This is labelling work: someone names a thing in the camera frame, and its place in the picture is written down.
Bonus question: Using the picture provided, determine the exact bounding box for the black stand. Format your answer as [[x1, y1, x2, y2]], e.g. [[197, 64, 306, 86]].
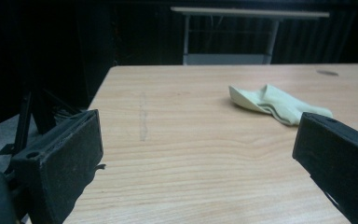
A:
[[0, 88, 82, 156]]

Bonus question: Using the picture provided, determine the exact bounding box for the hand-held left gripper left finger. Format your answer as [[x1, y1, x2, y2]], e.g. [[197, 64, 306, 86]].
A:
[[10, 108, 104, 224]]

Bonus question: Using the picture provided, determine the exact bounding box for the white metal table frame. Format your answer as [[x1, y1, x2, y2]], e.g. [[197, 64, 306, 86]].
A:
[[170, 7, 331, 65]]

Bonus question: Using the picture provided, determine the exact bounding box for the dark curtain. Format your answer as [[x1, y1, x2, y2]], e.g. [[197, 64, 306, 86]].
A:
[[0, 0, 358, 134]]

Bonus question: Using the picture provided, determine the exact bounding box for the pale green cloth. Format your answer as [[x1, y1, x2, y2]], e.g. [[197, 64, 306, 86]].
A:
[[228, 83, 334, 127]]

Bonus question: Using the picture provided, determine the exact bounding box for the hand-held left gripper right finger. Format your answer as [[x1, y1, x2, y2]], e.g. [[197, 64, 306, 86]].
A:
[[292, 112, 358, 224]]

